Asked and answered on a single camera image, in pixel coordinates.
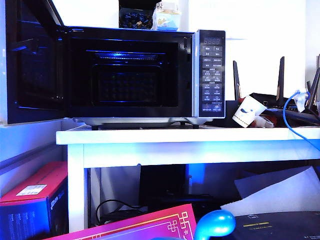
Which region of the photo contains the black glass microwave door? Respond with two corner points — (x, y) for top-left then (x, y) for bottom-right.
(4, 0), (69, 125)

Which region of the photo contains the small red white box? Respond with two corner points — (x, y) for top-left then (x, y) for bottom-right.
(252, 113), (276, 129)

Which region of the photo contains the white paper cup blue whale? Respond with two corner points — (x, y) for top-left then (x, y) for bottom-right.
(231, 94), (268, 129)

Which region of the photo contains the black router with antennas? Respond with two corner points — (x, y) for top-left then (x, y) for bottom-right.
(232, 55), (320, 126)

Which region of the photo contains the blue network cable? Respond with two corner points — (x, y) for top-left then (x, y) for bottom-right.
(282, 90), (320, 153)

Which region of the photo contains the white paper sheet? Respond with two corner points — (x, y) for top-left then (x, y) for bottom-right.
(219, 166), (320, 219)

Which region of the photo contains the pale snack box yellow print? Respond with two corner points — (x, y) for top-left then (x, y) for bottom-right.
(152, 1), (181, 31)

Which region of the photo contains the black upright case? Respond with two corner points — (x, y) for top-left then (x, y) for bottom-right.
(138, 163), (189, 201)

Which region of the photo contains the white table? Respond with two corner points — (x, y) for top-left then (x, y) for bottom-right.
(55, 126), (320, 233)

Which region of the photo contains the small black square box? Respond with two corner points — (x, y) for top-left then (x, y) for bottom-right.
(224, 100), (247, 126)

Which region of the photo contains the black and white microwave oven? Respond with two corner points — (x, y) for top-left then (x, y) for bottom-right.
(63, 24), (227, 131)

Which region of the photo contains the flat black device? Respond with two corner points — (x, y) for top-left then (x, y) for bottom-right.
(147, 193), (226, 217)

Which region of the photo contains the black blue patterned snack box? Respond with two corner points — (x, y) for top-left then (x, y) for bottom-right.
(118, 0), (158, 30)

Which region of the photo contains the pink gift box gold pattern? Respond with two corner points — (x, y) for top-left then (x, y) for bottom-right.
(44, 203), (198, 240)

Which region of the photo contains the red and blue cardboard box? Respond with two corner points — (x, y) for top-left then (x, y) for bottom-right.
(0, 161), (70, 240)

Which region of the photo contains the thin black cable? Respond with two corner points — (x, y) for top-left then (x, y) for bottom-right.
(96, 199), (149, 226)

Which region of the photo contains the glossy blue rounded object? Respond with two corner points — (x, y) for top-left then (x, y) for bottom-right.
(193, 209), (237, 240)

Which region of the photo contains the black box with yellow label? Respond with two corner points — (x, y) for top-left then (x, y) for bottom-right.
(231, 211), (320, 240)

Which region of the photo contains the white tag on cable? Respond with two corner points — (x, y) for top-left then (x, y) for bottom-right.
(293, 88), (310, 113)

